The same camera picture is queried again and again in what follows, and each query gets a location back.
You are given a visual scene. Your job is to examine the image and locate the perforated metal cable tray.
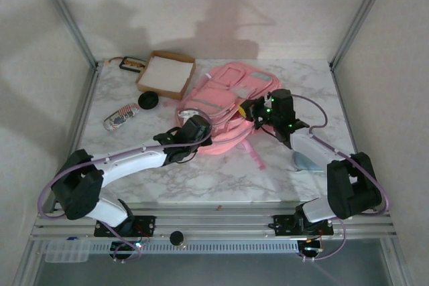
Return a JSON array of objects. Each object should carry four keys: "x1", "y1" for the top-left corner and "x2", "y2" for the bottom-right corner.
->
[{"x1": 88, "y1": 241, "x2": 300, "y2": 254}]

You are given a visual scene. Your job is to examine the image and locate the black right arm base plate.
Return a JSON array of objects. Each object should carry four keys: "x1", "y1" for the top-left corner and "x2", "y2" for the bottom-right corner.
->
[{"x1": 273, "y1": 214, "x2": 334, "y2": 236}]

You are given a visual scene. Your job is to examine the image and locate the light blue glasses case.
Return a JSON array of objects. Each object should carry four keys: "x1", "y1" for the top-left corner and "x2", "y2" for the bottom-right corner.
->
[{"x1": 291, "y1": 150, "x2": 322, "y2": 173}]

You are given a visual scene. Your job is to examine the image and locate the cardboard box with white foam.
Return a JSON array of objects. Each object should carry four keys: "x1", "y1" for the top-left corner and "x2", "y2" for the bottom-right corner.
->
[{"x1": 135, "y1": 50, "x2": 196, "y2": 101}]

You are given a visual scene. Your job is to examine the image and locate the aluminium corner post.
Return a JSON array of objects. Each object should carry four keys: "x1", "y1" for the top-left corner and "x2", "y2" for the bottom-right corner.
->
[
  {"x1": 31, "y1": 0, "x2": 101, "y2": 71},
  {"x1": 328, "y1": 0, "x2": 397, "y2": 71}
]

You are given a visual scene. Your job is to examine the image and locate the aluminium table side rail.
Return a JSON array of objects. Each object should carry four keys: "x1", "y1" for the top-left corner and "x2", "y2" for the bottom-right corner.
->
[{"x1": 50, "y1": 63, "x2": 101, "y2": 213}]

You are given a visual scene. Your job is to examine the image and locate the aluminium base frame rails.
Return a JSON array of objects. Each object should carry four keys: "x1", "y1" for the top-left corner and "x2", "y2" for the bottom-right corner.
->
[{"x1": 28, "y1": 198, "x2": 400, "y2": 242}]

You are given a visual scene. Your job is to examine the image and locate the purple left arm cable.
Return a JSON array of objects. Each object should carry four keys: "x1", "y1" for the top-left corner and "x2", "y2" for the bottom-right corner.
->
[{"x1": 38, "y1": 111, "x2": 214, "y2": 264}]

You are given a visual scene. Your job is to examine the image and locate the black board with orange connectors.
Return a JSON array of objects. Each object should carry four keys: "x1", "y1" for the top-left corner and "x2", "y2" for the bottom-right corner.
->
[{"x1": 106, "y1": 56, "x2": 148, "y2": 73}]

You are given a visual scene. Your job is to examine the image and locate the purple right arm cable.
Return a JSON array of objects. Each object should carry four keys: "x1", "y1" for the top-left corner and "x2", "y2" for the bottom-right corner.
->
[{"x1": 291, "y1": 94, "x2": 392, "y2": 262}]

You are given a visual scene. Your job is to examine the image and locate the black round knob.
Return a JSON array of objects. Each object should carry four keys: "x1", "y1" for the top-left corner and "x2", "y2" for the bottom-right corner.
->
[{"x1": 169, "y1": 230, "x2": 187, "y2": 248}]

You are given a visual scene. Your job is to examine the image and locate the pink student backpack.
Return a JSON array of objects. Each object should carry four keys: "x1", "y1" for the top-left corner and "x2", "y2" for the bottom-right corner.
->
[{"x1": 174, "y1": 61, "x2": 282, "y2": 171}]

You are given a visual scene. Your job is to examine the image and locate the patterned striped pencil case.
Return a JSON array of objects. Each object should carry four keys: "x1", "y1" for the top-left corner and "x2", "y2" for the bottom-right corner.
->
[{"x1": 103, "y1": 104, "x2": 140, "y2": 133}]

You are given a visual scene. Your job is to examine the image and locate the black round lid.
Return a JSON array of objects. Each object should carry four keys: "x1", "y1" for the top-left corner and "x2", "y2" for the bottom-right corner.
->
[{"x1": 137, "y1": 91, "x2": 159, "y2": 111}]

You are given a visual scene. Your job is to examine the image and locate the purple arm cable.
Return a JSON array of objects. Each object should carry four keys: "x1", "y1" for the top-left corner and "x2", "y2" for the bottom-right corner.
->
[
  {"x1": 38, "y1": 111, "x2": 214, "y2": 264},
  {"x1": 291, "y1": 94, "x2": 392, "y2": 262}
]

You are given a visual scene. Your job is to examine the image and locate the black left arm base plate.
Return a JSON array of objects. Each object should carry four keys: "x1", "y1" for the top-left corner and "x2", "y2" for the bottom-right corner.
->
[{"x1": 93, "y1": 215, "x2": 157, "y2": 237}]

